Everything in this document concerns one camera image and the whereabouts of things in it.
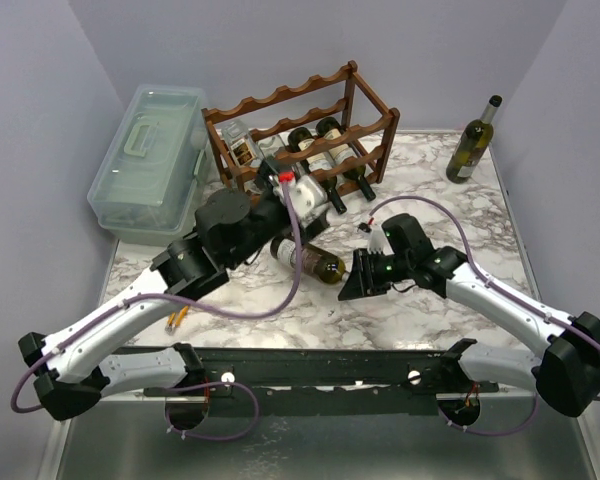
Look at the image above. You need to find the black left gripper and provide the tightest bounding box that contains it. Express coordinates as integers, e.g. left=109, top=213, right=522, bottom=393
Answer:
left=226, top=158, right=328, bottom=269

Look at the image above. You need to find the green bottle silver foil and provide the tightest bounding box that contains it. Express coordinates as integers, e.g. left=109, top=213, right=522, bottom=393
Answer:
left=270, top=236, right=348, bottom=285
left=446, top=95, right=503, bottom=184

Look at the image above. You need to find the clear bottle black cap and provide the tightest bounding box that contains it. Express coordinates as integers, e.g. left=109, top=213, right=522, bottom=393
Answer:
left=221, top=119, right=264, bottom=170

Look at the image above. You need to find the dark green wine bottle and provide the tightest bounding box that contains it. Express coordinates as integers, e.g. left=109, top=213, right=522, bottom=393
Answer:
left=288, top=127, right=347, bottom=215
left=316, top=117, right=376, bottom=201

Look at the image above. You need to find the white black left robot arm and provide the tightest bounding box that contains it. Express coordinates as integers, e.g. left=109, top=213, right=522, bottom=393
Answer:
left=18, top=158, right=327, bottom=421

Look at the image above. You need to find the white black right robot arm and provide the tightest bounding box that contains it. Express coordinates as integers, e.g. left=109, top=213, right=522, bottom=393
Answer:
left=338, top=214, right=600, bottom=417

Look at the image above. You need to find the clear glass wine bottle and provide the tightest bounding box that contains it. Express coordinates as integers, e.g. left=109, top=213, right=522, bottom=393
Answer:
left=256, top=135, right=286, bottom=160

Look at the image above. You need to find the brown wooden wine rack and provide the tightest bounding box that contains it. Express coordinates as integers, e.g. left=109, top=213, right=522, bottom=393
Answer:
left=202, top=61, right=400, bottom=204

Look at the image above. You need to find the translucent green plastic toolbox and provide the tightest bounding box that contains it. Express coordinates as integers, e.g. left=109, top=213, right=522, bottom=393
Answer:
left=87, top=84, right=213, bottom=247

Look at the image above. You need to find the yellow utility knife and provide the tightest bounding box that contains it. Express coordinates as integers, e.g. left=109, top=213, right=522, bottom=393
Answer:
left=165, top=306, right=189, bottom=334

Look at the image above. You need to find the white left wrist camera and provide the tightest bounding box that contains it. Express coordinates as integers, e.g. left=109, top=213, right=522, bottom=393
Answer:
left=273, top=171, right=329, bottom=227

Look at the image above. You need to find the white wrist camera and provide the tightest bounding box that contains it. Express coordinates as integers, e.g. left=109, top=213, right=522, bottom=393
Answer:
left=273, top=171, right=329, bottom=227
left=358, top=222, right=386, bottom=254

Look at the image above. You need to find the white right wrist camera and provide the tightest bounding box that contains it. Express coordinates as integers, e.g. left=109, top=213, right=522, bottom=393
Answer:
left=358, top=222, right=386, bottom=254

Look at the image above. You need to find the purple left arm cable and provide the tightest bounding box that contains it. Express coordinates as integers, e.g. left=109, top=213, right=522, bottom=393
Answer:
left=10, top=182, right=304, bottom=442

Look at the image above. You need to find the black metal base rail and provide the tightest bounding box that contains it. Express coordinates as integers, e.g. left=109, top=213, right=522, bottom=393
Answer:
left=142, top=342, right=511, bottom=419

